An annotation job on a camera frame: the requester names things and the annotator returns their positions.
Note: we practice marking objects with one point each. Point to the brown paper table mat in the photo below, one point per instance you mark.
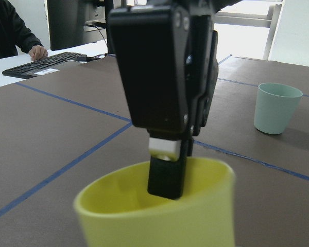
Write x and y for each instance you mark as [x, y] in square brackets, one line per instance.
[61, 131]

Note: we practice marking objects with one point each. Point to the yellow plastic cup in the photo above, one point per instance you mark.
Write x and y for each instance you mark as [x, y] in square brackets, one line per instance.
[117, 210]

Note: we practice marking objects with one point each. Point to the green plastic cup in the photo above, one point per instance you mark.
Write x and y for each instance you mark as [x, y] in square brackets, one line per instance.
[275, 106]

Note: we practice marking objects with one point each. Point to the black keyboard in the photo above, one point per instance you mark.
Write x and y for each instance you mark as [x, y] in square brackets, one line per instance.
[45, 66]

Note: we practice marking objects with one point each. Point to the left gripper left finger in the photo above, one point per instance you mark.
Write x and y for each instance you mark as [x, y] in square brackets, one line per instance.
[150, 44]

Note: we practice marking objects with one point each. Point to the seated person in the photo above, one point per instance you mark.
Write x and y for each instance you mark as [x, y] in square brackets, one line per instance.
[14, 33]

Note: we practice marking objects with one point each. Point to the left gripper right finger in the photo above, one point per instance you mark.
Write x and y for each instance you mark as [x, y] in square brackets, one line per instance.
[203, 73]

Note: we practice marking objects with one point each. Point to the person's hand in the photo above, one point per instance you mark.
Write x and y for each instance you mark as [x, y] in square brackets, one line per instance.
[38, 52]

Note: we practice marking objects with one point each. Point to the black computer monitor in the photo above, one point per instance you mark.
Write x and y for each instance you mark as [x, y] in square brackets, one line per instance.
[75, 23]

